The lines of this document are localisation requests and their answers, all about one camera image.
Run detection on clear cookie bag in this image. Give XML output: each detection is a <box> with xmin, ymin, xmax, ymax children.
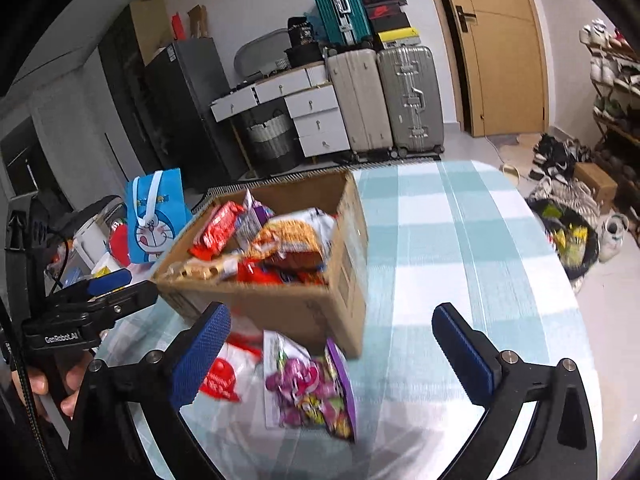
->
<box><xmin>163</xmin><ymin>254</ymin><xmax>241</xmax><ymax>281</ymax></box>

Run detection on red white small packet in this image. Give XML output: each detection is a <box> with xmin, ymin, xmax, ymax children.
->
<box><xmin>200</xmin><ymin>334</ymin><xmax>262</xmax><ymax>403</ymax></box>

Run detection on red barcode snack pack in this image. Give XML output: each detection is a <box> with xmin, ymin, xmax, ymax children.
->
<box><xmin>189</xmin><ymin>200</ymin><xmax>245</xmax><ymax>261</ymax></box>

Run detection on purple candy bag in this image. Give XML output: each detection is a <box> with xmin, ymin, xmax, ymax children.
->
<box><xmin>262</xmin><ymin>330</ymin><xmax>357</xmax><ymax>442</ymax></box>

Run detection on large noodle snack bag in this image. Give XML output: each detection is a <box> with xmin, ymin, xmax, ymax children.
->
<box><xmin>245</xmin><ymin>208</ymin><xmax>336</xmax><ymax>271</ymax></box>

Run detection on left hand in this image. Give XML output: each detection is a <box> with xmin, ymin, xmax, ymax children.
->
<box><xmin>26</xmin><ymin>350</ymin><xmax>94</xmax><ymax>422</ymax></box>

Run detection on blue Doraemon bag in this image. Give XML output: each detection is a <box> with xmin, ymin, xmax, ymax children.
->
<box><xmin>125</xmin><ymin>168</ymin><xmax>192</xmax><ymax>264</ymax></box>

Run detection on SF cardboard box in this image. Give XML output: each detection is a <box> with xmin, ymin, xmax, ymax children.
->
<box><xmin>151</xmin><ymin>170</ymin><xmax>369</xmax><ymax>359</ymax></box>

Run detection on black refrigerator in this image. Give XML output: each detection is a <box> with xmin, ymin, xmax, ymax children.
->
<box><xmin>98</xmin><ymin>0</ymin><xmax>248</xmax><ymax>192</ymax></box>

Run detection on woven laundry basket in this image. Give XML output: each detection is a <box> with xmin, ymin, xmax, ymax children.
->
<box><xmin>247</xmin><ymin>110</ymin><xmax>304</xmax><ymax>176</ymax></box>

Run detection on small cardboard box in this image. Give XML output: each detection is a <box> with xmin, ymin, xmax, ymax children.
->
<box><xmin>574</xmin><ymin>162</ymin><xmax>617</xmax><ymax>214</ymax></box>

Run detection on white drawer desk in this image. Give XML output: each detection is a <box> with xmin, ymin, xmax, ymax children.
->
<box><xmin>210</xmin><ymin>62</ymin><xmax>352</xmax><ymax>157</ymax></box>

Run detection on silver suitcase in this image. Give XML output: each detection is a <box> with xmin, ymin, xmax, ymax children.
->
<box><xmin>376</xmin><ymin>46</ymin><xmax>444</xmax><ymax>157</ymax></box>

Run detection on beige suitcase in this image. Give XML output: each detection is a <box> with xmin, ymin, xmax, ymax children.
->
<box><xmin>326</xmin><ymin>49</ymin><xmax>394</xmax><ymax>155</ymax></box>

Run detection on wooden door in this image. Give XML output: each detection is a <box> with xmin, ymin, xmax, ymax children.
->
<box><xmin>445</xmin><ymin>0</ymin><xmax>547</xmax><ymax>136</ymax></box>

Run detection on wooden shoe rack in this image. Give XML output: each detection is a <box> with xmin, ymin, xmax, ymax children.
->
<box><xmin>578</xmin><ymin>18</ymin><xmax>639</xmax><ymax>210</ymax></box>

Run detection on teal suitcase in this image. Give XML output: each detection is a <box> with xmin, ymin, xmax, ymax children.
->
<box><xmin>314</xmin><ymin>0</ymin><xmax>373</xmax><ymax>47</ymax></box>

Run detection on stacked shoe boxes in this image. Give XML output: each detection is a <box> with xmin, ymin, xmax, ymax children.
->
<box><xmin>362</xmin><ymin>0</ymin><xmax>421</xmax><ymax>49</ymax></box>

